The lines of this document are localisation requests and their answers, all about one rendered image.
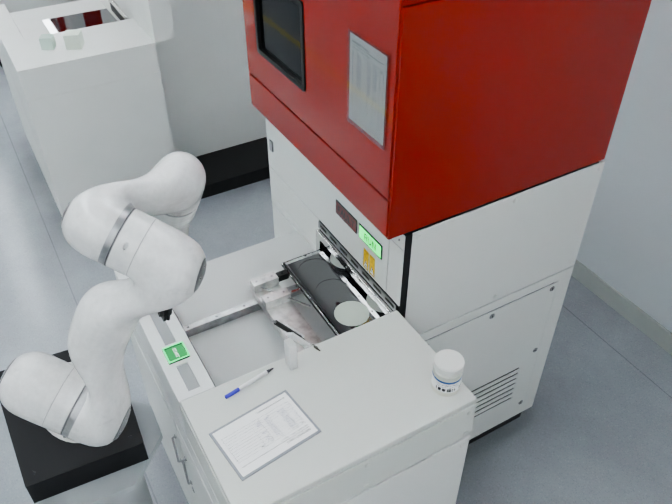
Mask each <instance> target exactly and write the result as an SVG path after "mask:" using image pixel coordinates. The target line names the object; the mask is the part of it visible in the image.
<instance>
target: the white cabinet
mask: <svg viewBox="0 0 672 504"><path fill-rule="evenodd" d="M131 340H132V344H133V347H134V351H135V354H136V358H137V361H138V365H139V368H140V372H141V375H142V379H143V382H144V386H145V389H146V393H147V396H148V400H149V404H150V405H151V407H152V409H153V412H154V414H155V417H156V420H157V422H158V425H159V427H160V430H161V433H162V436H163V439H162V441H161V442H162V444H163V446H164V448H165V451H166V453H167V455H168V458H169V460H170V462H171V464H172V467H173V469H174V471H175V473H176V476H177V478H178V480H179V482H180V485H181V487H182V489H183V491H184V494H185V496H186V498H187V501H188V503H189V504H219V502H218V500H217V498H216V496H215V494H214V492H213V489H212V487H211V485H210V483H209V481H208V479H207V477H206V475H205V473H204V471H203V469H202V466H201V464H200V462H199V460H198V458H197V456H196V454H195V452H194V450H193V448H192V446H191V443H190V441H189V439H188V438H187V437H186V435H185V433H184V430H183V428H182V426H181V424H180V422H179V420H178V418H177V416H176V414H175V412H174V409H173V407H172V405H171V403H170V401H169V399H168V397H167V395H166V393H165V391H164V389H163V386H162V384H161V382H160V380H159V378H158V376H157V374H156V372H155V370H154V368H153V366H152V363H151V361H150V359H149V357H148V355H147V353H146V351H145V349H144V347H143V345H142V342H141V340H140V338H139V336H138V334H137V332H136V330H134V332H133V334H132V336H131ZM469 439H470V435H468V436H466V437H464V438H462V439H460V440H458V441H457V442H455V443H453V444H451V445H449V446H447V447H445V448H443V449H442V450H440V451H438V452H436V453H434V454H432V455H430V456H428V457H427V458H425V459H423V460H421V461H419V462H417V463H415V464H413V465H412V466H410V467H408V468H406V469H404V470H402V471H400V472H398V473H397V474H395V475H393V476H391V477H389V478H387V479H385V480H383V481H381V482H380V483H378V484H376V485H374V486H372V487H370V488H368V489H366V490H365V491H363V492H361V493H359V494H357V495H355V496H353V497H351V498H350V499H348V500H346V501H344V502H342V503H340V504H456V499H457V495H458V490H459V485H460V481H461V476H462V471H463V467H464V462H465V457H466V453H467V448H468V443H469Z"/></svg>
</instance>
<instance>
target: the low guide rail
mask: <svg viewBox="0 0 672 504"><path fill-rule="evenodd" d="M286 288H287V289H288V291H290V290H291V291H292V290H294V289H297V288H298V286H297V285H296V284H294V285H292V286H289V287H286ZM260 309H262V308H261V307H260V305H259V304H258V303H257V301H256V300H252V301H250V302H247V303H244V304H242V305H239V306H236V307H234V308H231V309H229V310H226V311H223V312H221V313H218V314H215V315H213V316H210V317H207V318H205V319H202V320H200V321H197V322H194V323H192V324H189V325H186V326H184V327H183V328H184V330H185V332H186V334H187V336H188V337H191V336H193V335H196V334H199V333H201V332H204V331H206V330H209V329H211V328H214V327H217V326H219V325H222V324H224V323H227V322H230V321H232V320H235V319H237V318H240V317H242V316H245V315H248V314H250V313H253V312H255V311H258V310H260Z"/></svg>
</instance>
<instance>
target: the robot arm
mask: <svg viewBox="0 0 672 504"><path fill-rule="evenodd" d="M205 184H206V173H205V169H204V167H203V165H202V163H201V162H200V161H199V160H198V159H197V158H196V157H195V156H193V155H192V154H190V153H187V152H181V151H180V152H173V153H170V154H168V155H166V156H165V157H163V158H162V159H161V160H160V161H159V162H158V163H157V164H156V165H155V166H154V167H153V169H152V170H151V171H150V172H149V173H147V174H145V175H144V176H141V177H139V178H136V179H132V180H126V181H119V182H112V183H107V184H102V185H99V186H96V187H93V188H90V189H88V190H86V191H84V192H82V193H81V194H79V195H78V196H76V197H75V198H74V199H73V200H72V201H71V202H69V203H68V206H67V207H66V209H65V211H64V213H63V215H62V220H61V228H62V233H63V235H64V238H65V240H66V241H67V242H68V244H69V245H70V246H71V247H72V248H74V249H75V250H76V251H78V252H79V253H81V254H82V255H84V256H86V257H88V258H90V259H92V260H94V261H96V262H98V263H100V264H102V265H104V266H106V267H109V268H111V269H113V270H115V271H117V272H119V273H121V274H123V275H125V276H127V277H129V278H127V279H119V280H111V281H106V282H102V283H99V284H97V285H95V286H94V287H92V288H91V289H90V290H88V291H87V292H86V293H85V295H84V296H83V297H82V298H81V300H80V302H79V304H78V306H77V308H76V311H75V313H74V316H73V319H72V321H71V325H70V328H69V332H68V339H67V343H68V352H69V355H70V359H71V361H72V362H69V363H68V362H66V361H64V360H62V359H59V358H57V357H55V356H53V355H51V354H48V353H45V352H39V351H34V352H28V353H25V354H22V355H20V356H18V357H17V358H16V359H14V360H12V361H11V363H10V364H9V365H8V367H7V368H6V369H5V370H4V372H3V374H2V377H1V379H0V401H1V403H2V404H3V406H4V407H5V408H6V409H7V410H8V411H9V412H11V413H12V414H14V415H16V416H18V417H20V418H23V419H25V420H27V421H29V422H32V423H34V424H36V425H39V426H41V427H43V428H46V429H47V430H48V431H49V432H50V433H51V434H52V435H53V436H55V437H57V438H58V439H61V440H63V441H66V442H71V443H81V444H84V445H88V446H94V447H99V446H105V445H108V444H110V443H111V442H113V441H114V440H116V439H117V438H118V437H119V435H120V434H121V433H122V431H123V430H124V428H125V426H126V424H127V422H128V418H129V415H130V412H131V394H130V388H129V384H128V379H127V376H126V372H125V368H124V355H125V351H126V348H127V345H128V343H129V340H130V338H131V336H132V334H133V332H134V330H135V328H136V326H137V324H138V322H139V320H140V319H141V318H142V317H144V316H147V315H150V314H153V313H157V312H158V316H159V317H161V318H162V320H163V322H164V321H166V320H167V321H169V320H170V315H172V308H173V307H175V306H177V305H180V304H181V303H183V302H184V301H186V300H187V299H188V298H190V297H191V296H192V295H193V294H194V293H195V292H196V291H197V289H198V288H199V287H200V285H201V283H202V280H203V278H204V275H205V272H206V266H207V262H206V257H205V254H204V252H203V249H202V248H201V246H200V245H199V244H198V243H197V242H196V241H195V240H194V239H192V238H191V237H189V236H188V233H189V223H190V222H191V221H192V220H193V218H194V216H195V213H196V211H197V208H198V206H199V203H200V201H201V198H202V195H203V192H204V189H205Z"/></svg>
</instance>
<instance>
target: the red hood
mask: <svg viewBox="0 0 672 504"><path fill-rule="evenodd" d="M242 1H243V12H244V24H245V35H246V46H247V58H248V69H249V80H250V92H251V103H252V105H253V106H254V107H255V108H256V109H257V110H258V111H259V112H260V113H261V114H262V115H263V116H264V117H265V118H266V119H267V120H268V121H269V122H270V123H271V124H272V125H273V126H274V127H276V128H277V129H278V130H279V131H280V132H281V133H282V134H283V135H284V136H285V137H286V138H287V139H288V140H289V141H290V142H291V143H292V144H293V145H294V146H295V147H296V148H297V149H298V150H299V151H300V152H301V153H302V154H303V155H304V156H305V157H306V158H307V159H308V160H309V161H310V162H311V163H312V164H313V165H314V166H315V167H316V168H317V169H318V170H319V171H320V172H321V173H322V174H323V175H324V176H325V177H326V178H327V179H328V180H329V181H330V182H331V183H332V184H333V185H334V186H335V187H336V188H337V189H338V190H339V191H340V192H341V193H342V194H343V195H344V196H345V197H346V198H347V199H348V200H349V201H350V202H351V203H352V204H353V205H354V206H355V207H356V208H357V209H358V210H359V211H360V212H361V213H362V214H363V215H364V216H365V217H366V218H367V219H368V220H369V221H370V222H371V223H372V224H373V225H374V226H375V227H376V228H377V229H378V230H379V231H380V232H381V233H382V234H383V235H384V236H385V237H386V238H387V239H388V240H389V239H392V238H395V237H397V236H400V235H403V234H405V233H408V232H411V231H413V230H416V229H419V228H422V227H424V226H427V225H430V224H432V223H435V222H438V221H440V220H443V219H446V218H448V217H451V216H454V215H456V214H459V213H462V212H464V211H467V210H470V209H472V208H475V207H478V206H480V205H483V204H486V203H488V202H491V201H494V200H496V199H499V198H502V197H504V196H507V195H510V194H513V193H515V192H518V191H521V190H523V189H526V188H529V187H531V186H534V185H537V184H539V183H542V182H545V181H547V180H550V179H553V178H555V177H558V176H561V175H563V174H566V173H569V172H571V171H574V170H577V169H579V168H582V167H585V166H587V165H590V164H593V163H595V162H598V161H601V160H603V159H605V156H606V152H607V149H608V146H609V142H610V139H611V136H612V132H613V129H614V125H615V122H616V119H617V115H618V112H619V109H620V105H621V102H622V99H623V95H624V92H625V89H626V85H627V82H628V78H629V75H630V72H631V68H632V65H633V62H634V58H635V55H636V52H637V48H638V45H639V41H640V38H641V35H642V31H643V28H644V25H645V21H646V18H647V15H648V11H649V8H650V5H651V1H652V0H242Z"/></svg>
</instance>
